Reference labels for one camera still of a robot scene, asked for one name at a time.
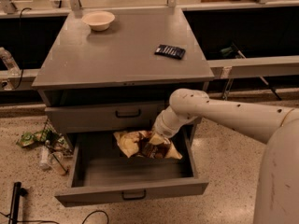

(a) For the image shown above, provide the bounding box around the brown chip bag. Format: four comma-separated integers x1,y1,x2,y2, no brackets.
113,131,182,160

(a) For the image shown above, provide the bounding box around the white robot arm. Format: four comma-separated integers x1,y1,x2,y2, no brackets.
153,89,299,224

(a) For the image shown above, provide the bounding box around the closed grey upper drawer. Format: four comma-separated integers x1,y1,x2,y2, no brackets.
46,101,167,133

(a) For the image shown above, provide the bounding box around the grey drawer cabinet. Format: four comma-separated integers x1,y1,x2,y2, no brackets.
32,7,215,208

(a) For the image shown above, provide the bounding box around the open grey lower drawer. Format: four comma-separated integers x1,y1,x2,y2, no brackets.
55,130,208,207

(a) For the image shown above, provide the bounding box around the green snack bag on floor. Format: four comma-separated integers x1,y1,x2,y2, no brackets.
17,130,51,147

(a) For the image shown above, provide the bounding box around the white paper bowl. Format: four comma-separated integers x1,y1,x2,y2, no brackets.
81,11,115,32

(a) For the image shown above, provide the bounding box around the clear plastic cup on floor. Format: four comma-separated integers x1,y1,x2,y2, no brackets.
48,152,67,175

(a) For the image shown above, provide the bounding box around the clear plastic bottle on floor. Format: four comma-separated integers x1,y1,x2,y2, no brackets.
39,146,50,171

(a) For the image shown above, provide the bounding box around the clear plastic water bottle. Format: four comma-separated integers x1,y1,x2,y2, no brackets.
0,47,21,77

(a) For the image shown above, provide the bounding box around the black stand on floor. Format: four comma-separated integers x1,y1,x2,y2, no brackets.
8,182,27,224

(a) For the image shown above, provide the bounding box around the black drawer handle upper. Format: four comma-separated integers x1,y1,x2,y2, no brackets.
115,109,141,119

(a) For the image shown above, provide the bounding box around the black drawer handle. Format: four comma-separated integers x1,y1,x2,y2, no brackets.
115,109,141,119
121,189,147,201

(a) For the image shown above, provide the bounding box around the black drawer handle lower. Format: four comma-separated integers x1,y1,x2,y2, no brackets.
121,189,147,201

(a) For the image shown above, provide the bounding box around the black cable on floor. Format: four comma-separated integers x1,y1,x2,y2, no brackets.
0,210,110,224

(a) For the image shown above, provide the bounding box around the grey metal rail right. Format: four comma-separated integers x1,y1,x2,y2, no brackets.
208,55,299,79

